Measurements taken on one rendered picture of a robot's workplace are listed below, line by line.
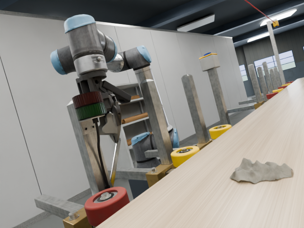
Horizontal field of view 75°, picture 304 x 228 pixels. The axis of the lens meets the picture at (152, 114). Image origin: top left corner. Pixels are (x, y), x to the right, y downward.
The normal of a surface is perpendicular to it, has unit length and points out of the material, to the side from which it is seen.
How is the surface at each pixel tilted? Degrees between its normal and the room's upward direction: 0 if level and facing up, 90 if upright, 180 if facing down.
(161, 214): 0
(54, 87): 90
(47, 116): 90
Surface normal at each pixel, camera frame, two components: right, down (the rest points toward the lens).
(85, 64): -0.07, 0.05
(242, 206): -0.26, -0.96
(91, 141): 0.72, -0.18
